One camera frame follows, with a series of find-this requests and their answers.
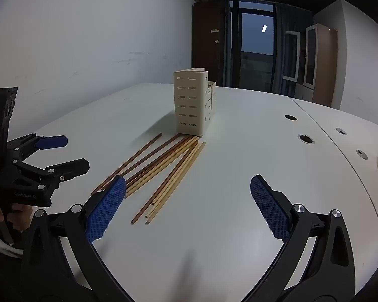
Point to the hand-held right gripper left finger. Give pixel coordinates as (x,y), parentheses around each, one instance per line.
(108,204)

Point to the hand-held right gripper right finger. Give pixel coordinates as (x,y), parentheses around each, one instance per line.
(267,207)

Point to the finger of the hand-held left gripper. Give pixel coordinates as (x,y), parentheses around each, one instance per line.
(52,142)
(72,168)

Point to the bunch of wooden chopsticks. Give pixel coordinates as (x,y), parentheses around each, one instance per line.
(163,160)

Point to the cream plastic utensil holder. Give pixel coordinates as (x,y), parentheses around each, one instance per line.
(189,100)

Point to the person's left hand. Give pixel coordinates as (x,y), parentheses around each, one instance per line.
(19,214)

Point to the blue grey curtain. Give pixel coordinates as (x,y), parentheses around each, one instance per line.
(280,69)
(231,53)

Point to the brown cabinet with glass doors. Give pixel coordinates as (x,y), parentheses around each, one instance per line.
(326,69)

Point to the white framed glass panel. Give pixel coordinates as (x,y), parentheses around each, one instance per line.
(292,56)

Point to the dark brown wooden door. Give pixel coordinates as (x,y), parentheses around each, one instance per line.
(208,63)

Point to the glass balcony door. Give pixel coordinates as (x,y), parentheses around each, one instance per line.
(256,44)

